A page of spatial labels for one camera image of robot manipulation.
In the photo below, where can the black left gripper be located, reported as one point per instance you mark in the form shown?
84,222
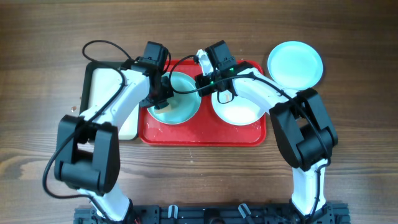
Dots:
165,95

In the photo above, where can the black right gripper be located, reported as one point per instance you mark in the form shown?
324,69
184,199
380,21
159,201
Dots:
199,80

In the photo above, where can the green yellow sponge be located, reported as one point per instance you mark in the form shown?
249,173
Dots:
163,110

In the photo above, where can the light blue plate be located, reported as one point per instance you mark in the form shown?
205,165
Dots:
182,107
295,65

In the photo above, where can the white plate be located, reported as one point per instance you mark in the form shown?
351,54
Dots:
235,110

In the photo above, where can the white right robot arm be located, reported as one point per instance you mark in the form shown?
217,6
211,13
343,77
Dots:
302,127

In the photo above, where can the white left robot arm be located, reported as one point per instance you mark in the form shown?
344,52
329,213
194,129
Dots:
87,156

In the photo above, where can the red serving tray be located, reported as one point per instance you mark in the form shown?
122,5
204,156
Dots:
204,129

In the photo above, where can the black soapy water tray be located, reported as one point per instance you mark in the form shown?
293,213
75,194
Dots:
99,85

